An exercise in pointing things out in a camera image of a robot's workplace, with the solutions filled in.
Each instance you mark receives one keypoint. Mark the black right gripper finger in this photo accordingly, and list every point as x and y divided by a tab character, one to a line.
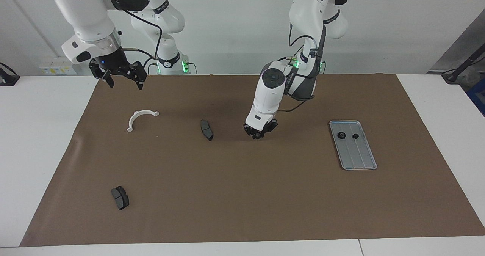
108	78
140	80

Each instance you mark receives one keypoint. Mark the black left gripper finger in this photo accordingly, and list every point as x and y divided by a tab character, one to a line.
264	133
252	134

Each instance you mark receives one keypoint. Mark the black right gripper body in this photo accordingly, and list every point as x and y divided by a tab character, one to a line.
121	68

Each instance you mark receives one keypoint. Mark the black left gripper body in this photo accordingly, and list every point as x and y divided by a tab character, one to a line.
271	125

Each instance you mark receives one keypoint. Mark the large black bearing gear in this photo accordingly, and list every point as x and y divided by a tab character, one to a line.
341	135
257	136

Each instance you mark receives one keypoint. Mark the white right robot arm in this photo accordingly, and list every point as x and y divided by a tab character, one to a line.
83	13

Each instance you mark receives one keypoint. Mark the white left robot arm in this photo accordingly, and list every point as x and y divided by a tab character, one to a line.
269	93

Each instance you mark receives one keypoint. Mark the silver metal tray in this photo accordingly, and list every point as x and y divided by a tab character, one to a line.
356	155

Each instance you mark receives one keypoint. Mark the long dark grey brake pad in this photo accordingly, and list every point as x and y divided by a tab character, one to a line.
206	130

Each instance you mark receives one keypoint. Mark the brown table mat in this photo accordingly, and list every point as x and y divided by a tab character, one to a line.
242	195

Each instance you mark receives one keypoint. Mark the black clamp base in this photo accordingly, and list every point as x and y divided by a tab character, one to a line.
9	78

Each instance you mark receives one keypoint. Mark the short dark grey brake pad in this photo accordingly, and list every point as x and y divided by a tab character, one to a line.
120	198

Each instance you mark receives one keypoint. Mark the black stand pole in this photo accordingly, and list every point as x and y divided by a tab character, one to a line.
464	63

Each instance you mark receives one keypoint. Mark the blue crate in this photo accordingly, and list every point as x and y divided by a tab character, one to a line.
478	96

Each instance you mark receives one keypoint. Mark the white curved plastic bracket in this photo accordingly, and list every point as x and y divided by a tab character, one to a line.
141	113

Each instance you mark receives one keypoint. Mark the white wall power strip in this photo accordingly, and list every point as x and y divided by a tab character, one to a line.
53	70

